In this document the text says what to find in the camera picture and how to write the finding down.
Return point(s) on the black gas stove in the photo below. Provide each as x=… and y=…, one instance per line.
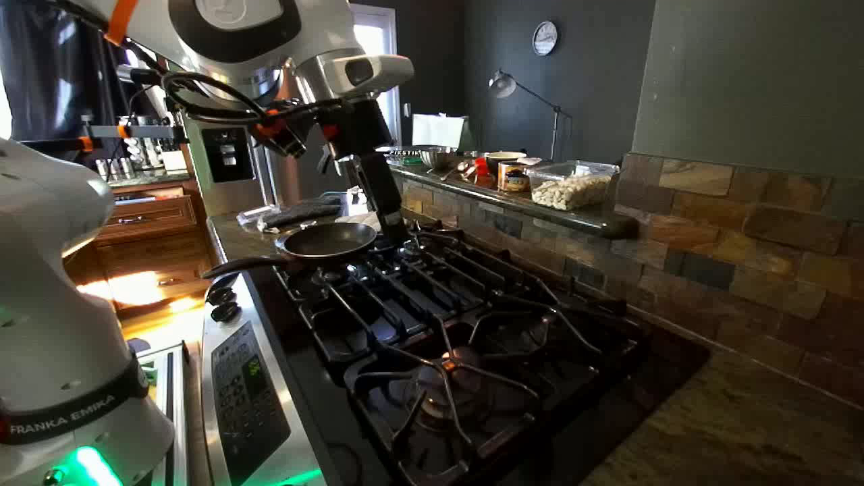
x=448, y=360

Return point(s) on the white laptop screen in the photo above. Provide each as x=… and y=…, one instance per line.
x=438, y=131

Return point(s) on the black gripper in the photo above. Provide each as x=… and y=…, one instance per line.
x=365, y=136

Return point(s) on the steel mixing bowl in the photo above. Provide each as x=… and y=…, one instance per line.
x=421, y=159

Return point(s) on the white kitchen appliance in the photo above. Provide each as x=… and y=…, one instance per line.
x=224, y=158

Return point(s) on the silver desk lamp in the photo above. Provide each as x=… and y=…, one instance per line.
x=529, y=96

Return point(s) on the orange measuring cup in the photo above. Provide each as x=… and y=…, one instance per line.
x=484, y=170

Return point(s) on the wooden cabinet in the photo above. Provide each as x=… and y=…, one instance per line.
x=151, y=216

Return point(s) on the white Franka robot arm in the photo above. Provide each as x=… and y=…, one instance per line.
x=54, y=341

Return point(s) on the steel frying pan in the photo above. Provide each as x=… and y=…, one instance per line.
x=324, y=239

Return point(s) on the black and white bowl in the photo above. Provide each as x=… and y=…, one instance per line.
x=502, y=158

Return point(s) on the tin can with label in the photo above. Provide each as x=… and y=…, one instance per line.
x=515, y=179

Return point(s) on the black stove knob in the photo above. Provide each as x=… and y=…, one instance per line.
x=224, y=312
x=220, y=290

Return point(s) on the clear plastic container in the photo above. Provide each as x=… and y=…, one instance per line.
x=571, y=189

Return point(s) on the round wall clock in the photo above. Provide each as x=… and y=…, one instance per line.
x=543, y=37

